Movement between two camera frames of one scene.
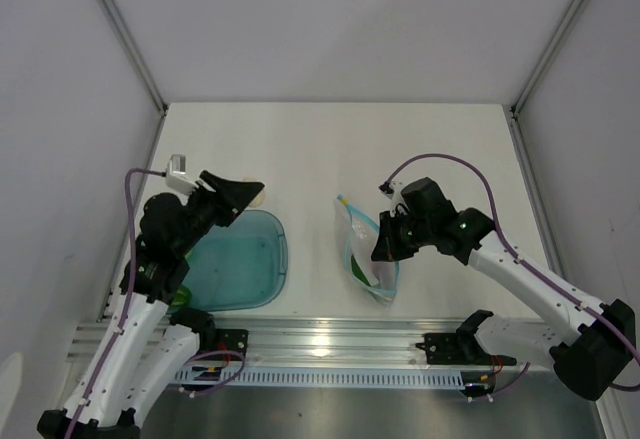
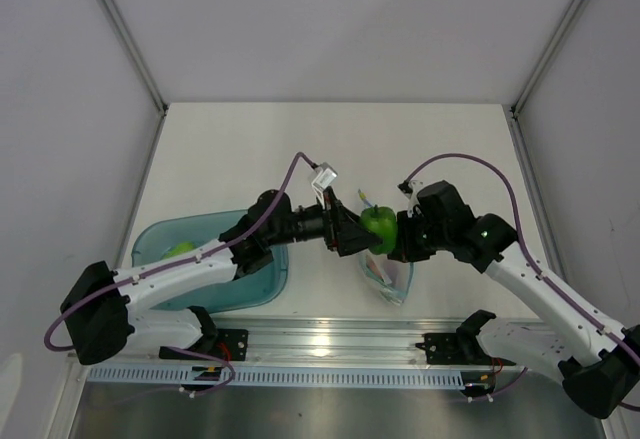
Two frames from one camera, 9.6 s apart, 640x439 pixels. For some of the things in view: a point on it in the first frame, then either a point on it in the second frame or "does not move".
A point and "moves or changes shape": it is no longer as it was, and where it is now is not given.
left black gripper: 234,195 → 343,230
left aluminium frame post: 126,35 does not move
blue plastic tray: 241,265 does not move
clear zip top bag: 376,279 moves or changes shape
